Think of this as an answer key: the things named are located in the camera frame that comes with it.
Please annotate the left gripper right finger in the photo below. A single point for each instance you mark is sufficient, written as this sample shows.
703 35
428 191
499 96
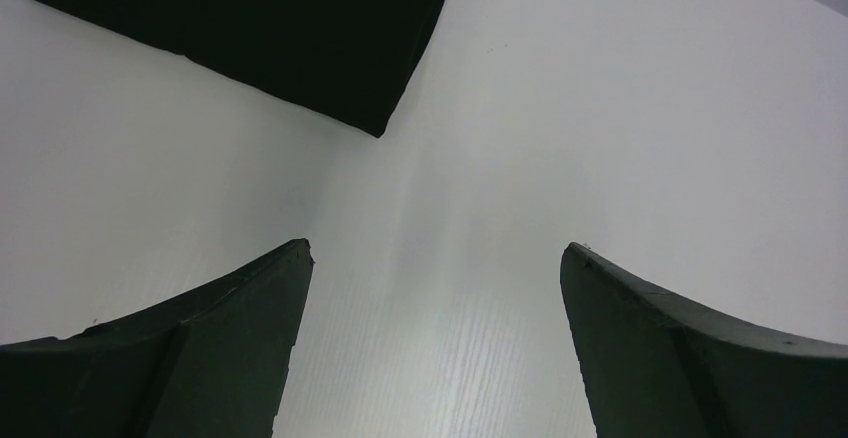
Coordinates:
657 364

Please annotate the folded black t shirt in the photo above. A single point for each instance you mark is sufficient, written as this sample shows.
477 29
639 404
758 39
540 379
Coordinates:
350 60

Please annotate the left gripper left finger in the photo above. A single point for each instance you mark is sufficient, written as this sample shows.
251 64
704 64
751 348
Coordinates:
210 362

